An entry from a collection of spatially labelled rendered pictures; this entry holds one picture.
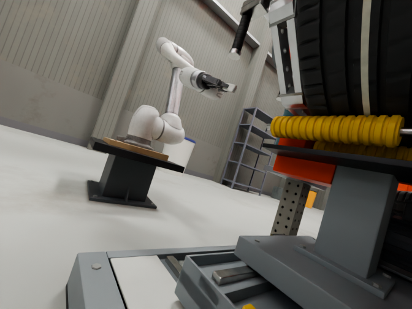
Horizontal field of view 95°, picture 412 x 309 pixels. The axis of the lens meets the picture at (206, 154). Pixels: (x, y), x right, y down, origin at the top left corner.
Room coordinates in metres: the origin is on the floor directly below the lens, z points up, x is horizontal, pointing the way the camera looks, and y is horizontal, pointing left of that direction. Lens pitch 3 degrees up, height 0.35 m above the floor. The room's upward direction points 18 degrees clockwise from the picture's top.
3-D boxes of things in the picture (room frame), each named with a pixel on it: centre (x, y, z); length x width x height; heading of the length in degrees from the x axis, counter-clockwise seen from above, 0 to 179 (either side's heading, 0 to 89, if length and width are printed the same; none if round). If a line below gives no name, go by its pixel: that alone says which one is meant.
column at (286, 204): (1.09, -0.56, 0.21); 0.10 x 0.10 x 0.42; 39
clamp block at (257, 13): (0.63, -0.01, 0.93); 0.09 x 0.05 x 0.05; 39
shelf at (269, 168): (1.07, -0.54, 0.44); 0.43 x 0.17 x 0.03; 129
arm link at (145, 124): (1.24, 0.44, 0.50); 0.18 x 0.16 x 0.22; 134
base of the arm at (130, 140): (1.22, 0.46, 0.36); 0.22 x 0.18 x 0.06; 118
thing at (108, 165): (1.23, 0.45, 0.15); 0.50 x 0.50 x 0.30; 34
